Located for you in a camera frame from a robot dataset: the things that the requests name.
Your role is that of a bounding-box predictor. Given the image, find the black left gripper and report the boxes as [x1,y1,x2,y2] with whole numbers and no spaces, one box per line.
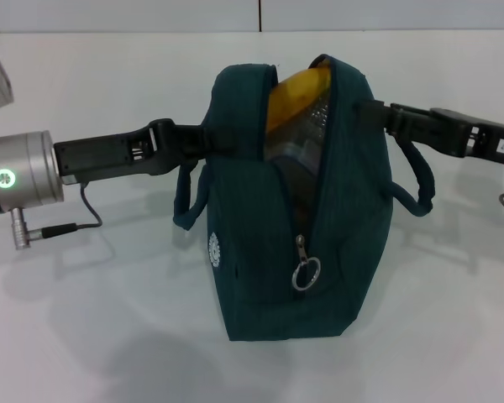
[53,118,236,186]

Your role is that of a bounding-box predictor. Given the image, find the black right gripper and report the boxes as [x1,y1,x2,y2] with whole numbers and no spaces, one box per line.
[359,100,504,170]

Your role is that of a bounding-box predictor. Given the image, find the yellow toy banana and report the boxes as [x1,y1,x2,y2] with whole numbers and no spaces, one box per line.
[267,62,333,132]

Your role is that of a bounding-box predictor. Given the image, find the dark teal insulated lunch bag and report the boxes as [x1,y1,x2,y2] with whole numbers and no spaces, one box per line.
[172,53,436,342]

